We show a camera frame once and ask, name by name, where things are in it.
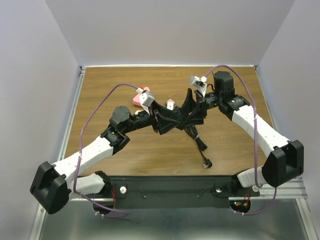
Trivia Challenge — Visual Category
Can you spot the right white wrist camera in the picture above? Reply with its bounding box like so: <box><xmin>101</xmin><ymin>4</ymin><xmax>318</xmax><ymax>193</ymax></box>
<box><xmin>188</xmin><ymin>76</ymin><xmax>208</xmax><ymax>97</ymax></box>

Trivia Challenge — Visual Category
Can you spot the white USB charger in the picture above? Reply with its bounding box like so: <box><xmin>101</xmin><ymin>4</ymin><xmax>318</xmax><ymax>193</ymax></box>
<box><xmin>166</xmin><ymin>101</ymin><xmax>175</xmax><ymax>111</ymax></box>

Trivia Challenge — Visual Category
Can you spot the black power cord with plug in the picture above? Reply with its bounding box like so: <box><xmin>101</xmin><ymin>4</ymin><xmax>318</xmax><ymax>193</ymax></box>
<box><xmin>183</xmin><ymin>124</ymin><xmax>214</xmax><ymax>170</ymax></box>

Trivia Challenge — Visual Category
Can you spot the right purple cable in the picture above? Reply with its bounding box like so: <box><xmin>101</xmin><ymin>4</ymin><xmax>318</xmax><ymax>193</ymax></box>
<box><xmin>204</xmin><ymin>64</ymin><xmax>277</xmax><ymax>217</ymax></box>

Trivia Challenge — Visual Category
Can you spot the pink triangular power socket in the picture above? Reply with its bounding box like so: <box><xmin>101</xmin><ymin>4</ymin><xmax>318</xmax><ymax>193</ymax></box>
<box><xmin>132</xmin><ymin>86</ymin><xmax>150</xmax><ymax>107</ymax></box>

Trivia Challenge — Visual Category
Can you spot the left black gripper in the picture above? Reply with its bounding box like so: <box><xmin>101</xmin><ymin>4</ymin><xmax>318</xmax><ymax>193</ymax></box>
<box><xmin>122</xmin><ymin>100</ymin><xmax>181</xmax><ymax>135</ymax></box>

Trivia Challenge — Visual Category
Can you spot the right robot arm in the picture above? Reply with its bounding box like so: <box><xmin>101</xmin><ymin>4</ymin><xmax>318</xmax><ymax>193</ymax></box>
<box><xmin>182</xmin><ymin>71</ymin><xmax>304</xmax><ymax>195</ymax></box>

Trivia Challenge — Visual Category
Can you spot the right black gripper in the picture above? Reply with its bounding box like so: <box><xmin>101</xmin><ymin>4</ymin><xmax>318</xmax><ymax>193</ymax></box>
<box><xmin>175</xmin><ymin>88</ymin><xmax>222</xmax><ymax>127</ymax></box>

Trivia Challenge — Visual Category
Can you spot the aluminium frame rail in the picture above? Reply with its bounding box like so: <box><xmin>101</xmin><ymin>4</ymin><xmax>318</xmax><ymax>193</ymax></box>
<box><xmin>39</xmin><ymin>66</ymin><xmax>87</xmax><ymax>201</ymax></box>

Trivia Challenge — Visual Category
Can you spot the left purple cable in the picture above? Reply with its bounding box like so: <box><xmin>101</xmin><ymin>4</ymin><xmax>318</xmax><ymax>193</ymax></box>
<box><xmin>73</xmin><ymin>83</ymin><xmax>130</xmax><ymax>218</ymax></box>

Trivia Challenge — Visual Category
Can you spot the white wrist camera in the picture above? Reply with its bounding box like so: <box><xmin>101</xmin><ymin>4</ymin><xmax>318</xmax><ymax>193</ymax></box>
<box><xmin>188</xmin><ymin>76</ymin><xmax>208</xmax><ymax>97</ymax></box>
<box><xmin>136</xmin><ymin>87</ymin><xmax>155</xmax><ymax>114</ymax></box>

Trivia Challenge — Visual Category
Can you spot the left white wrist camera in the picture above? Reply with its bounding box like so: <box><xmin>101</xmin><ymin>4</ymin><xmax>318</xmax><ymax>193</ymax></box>
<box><xmin>136</xmin><ymin>87</ymin><xmax>155</xmax><ymax>114</ymax></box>

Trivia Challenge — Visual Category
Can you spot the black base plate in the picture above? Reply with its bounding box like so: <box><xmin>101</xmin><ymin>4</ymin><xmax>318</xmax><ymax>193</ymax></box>
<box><xmin>82</xmin><ymin>175</ymin><xmax>261</xmax><ymax>210</ymax></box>

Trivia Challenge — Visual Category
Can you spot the purple cable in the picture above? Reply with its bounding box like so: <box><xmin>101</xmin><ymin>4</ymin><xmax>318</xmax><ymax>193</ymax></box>
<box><xmin>204</xmin><ymin>64</ymin><xmax>277</xmax><ymax>217</ymax></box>
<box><xmin>73</xmin><ymin>83</ymin><xmax>130</xmax><ymax>218</ymax></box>

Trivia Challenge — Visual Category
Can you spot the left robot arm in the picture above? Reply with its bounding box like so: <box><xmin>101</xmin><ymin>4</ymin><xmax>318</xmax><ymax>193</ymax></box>
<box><xmin>30</xmin><ymin>101</ymin><xmax>189</xmax><ymax>215</ymax></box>

